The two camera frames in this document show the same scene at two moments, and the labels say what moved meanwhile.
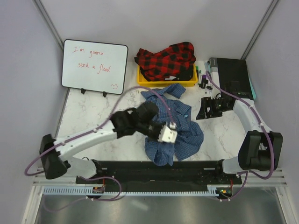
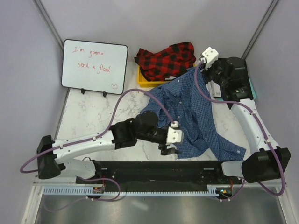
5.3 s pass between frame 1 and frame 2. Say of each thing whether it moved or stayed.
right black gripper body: moved
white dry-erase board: stayed
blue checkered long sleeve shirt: moved
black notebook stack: stayed
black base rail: stayed
